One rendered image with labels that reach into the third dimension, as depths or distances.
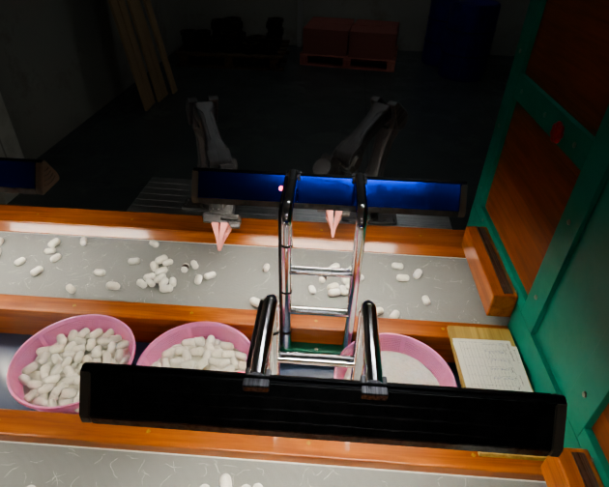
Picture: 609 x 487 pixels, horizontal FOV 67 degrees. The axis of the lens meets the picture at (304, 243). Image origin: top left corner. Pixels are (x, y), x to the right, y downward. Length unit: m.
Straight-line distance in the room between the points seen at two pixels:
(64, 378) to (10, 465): 0.20
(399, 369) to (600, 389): 0.41
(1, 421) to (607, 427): 1.11
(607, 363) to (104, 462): 0.91
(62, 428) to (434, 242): 1.09
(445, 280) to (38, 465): 1.06
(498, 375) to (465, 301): 0.28
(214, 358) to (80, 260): 0.57
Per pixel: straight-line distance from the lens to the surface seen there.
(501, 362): 1.16
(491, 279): 1.24
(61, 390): 1.17
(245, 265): 1.37
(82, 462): 1.05
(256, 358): 0.62
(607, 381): 0.92
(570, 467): 0.96
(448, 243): 1.49
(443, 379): 1.13
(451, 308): 1.30
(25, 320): 1.39
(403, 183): 1.06
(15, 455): 1.11
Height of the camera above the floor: 1.60
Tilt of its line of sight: 36 degrees down
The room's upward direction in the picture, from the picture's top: 2 degrees clockwise
